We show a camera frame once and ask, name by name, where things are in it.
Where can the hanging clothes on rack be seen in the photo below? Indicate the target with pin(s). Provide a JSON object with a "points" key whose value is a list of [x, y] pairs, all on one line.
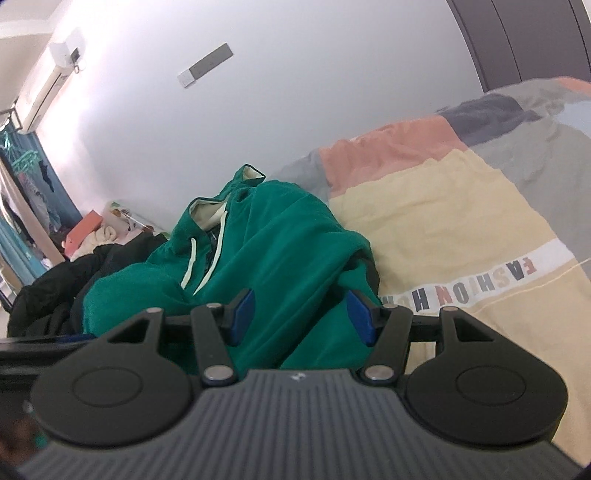
{"points": [[64, 189]]}

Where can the grey wall panel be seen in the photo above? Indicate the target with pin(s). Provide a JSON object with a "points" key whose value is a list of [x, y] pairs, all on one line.
{"points": [[205, 64]]}

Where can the green hoodie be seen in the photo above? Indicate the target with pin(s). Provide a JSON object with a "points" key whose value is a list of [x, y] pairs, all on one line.
{"points": [[277, 240]]}

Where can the pink box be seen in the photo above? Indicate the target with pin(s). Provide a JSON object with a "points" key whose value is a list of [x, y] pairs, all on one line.
{"points": [[83, 233]]}

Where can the black jacket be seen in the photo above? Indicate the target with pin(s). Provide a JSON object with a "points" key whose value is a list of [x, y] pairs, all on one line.
{"points": [[55, 286]]}

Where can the white air conditioner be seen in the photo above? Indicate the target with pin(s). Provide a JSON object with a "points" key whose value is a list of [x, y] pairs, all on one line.
{"points": [[46, 83]]}

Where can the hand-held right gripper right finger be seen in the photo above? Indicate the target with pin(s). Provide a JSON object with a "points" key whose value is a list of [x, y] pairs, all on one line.
{"points": [[360, 318]]}

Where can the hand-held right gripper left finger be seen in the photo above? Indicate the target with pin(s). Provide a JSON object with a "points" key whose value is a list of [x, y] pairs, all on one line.
{"points": [[242, 316]]}

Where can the cream cloth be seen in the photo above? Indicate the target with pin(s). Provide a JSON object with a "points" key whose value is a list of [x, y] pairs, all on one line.
{"points": [[99, 240]]}

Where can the grey wardrobe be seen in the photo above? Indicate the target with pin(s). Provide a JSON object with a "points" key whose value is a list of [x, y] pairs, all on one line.
{"points": [[521, 37]]}

